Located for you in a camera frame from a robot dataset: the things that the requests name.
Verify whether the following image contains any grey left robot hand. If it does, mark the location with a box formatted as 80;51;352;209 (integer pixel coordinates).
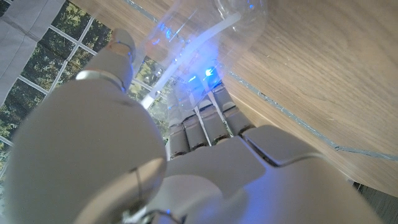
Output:
6;28;383;224

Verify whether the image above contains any clear pump dispenser bottle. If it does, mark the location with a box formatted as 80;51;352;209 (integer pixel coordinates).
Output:
133;0;269;138

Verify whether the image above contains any printed window backdrop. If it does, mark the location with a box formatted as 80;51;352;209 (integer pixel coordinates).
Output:
0;0;175;218

